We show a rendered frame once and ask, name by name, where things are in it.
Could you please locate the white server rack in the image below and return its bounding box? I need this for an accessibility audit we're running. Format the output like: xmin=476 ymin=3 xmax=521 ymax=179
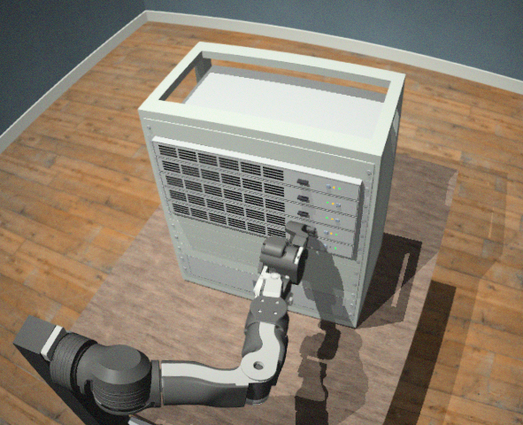
xmin=138 ymin=42 xmax=405 ymax=328

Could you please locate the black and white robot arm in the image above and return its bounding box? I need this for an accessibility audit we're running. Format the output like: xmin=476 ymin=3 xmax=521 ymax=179
xmin=41 ymin=273 xmax=293 ymax=415

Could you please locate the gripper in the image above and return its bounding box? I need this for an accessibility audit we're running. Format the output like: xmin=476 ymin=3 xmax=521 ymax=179
xmin=258 ymin=220 xmax=315 ymax=285

